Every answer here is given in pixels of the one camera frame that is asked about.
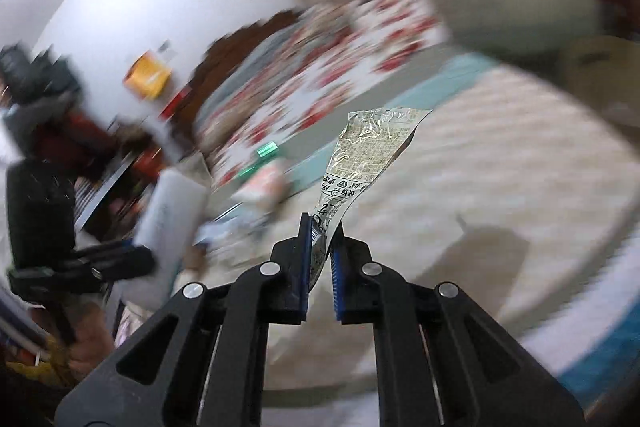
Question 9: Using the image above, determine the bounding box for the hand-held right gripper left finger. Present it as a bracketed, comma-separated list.
[54, 213, 313, 427]

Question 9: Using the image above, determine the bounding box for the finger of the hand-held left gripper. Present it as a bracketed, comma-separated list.
[75, 243, 157, 282]

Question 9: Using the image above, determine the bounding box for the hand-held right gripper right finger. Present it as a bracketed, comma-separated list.
[330, 223, 586, 427]

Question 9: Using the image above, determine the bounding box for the white plastic container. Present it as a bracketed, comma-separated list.
[122, 169, 212, 309]

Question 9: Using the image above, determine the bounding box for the green and white snack packet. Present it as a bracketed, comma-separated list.
[234, 159, 292, 214]

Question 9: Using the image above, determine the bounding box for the clear printed plastic wrapper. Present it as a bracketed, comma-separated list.
[306, 107, 434, 294]

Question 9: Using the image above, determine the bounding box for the yellow paper bag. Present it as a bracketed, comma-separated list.
[124, 51, 174, 100]

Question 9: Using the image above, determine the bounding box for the patterned bedspread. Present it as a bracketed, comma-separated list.
[190, 52, 640, 408]

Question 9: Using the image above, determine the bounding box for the floral quilt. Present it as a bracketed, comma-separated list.
[195, 0, 451, 188]

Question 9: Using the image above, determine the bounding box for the brown wooden headboard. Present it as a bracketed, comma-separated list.
[175, 9, 302, 122]

